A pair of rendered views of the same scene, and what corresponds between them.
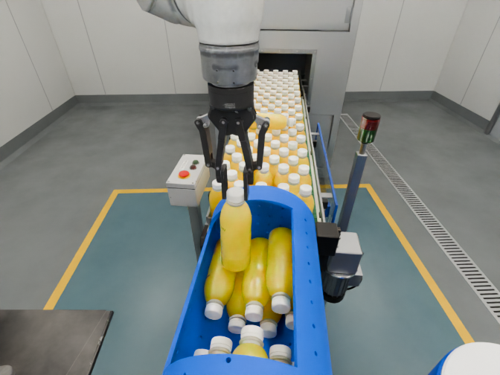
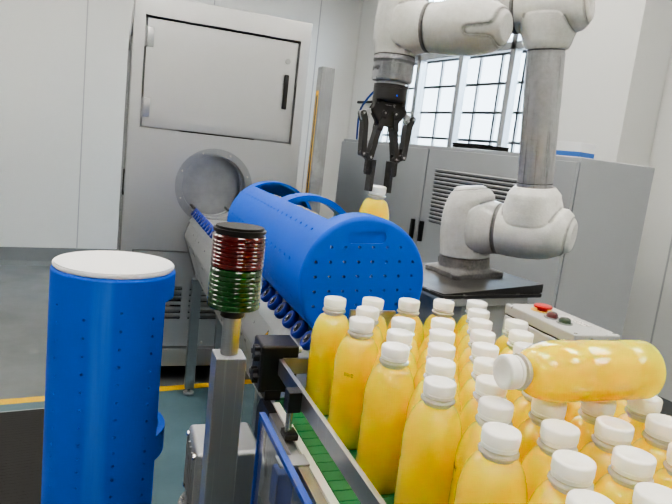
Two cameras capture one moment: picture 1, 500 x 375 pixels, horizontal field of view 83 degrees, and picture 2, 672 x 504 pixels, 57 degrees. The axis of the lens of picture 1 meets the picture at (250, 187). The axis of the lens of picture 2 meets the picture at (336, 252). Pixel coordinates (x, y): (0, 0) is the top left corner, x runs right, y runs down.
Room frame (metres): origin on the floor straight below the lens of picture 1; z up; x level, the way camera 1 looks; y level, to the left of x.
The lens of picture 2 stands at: (1.68, -0.66, 1.36)
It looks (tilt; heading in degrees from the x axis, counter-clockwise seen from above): 9 degrees down; 153
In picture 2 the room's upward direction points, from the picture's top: 7 degrees clockwise
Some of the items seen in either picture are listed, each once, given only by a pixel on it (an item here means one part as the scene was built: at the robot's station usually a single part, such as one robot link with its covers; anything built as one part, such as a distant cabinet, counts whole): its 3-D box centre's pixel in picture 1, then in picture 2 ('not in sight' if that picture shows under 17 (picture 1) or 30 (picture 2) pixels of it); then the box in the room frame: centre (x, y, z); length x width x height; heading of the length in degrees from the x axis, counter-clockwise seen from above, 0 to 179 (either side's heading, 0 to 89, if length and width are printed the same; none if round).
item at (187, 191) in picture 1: (190, 178); (555, 343); (0.87, 0.22, 1.05); 0.20 x 0.10 x 0.10; 174
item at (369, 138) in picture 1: (367, 133); (235, 286); (0.97, -0.44, 1.18); 0.06 x 0.06 x 0.05
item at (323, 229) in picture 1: (324, 239); (276, 366); (0.65, -0.25, 0.95); 0.10 x 0.07 x 0.10; 84
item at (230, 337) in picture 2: (366, 135); (234, 290); (0.97, -0.44, 1.18); 0.06 x 0.06 x 0.16
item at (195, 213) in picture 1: (204, 271); not in sight; (0.87, 0.22, 0.50); 0.04 x 0.04 x 1.00; 84
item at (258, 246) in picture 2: (370, 122); (238, 250); (0.97, -0.44, 1.23); 0.06 x 0.06 x 0.04
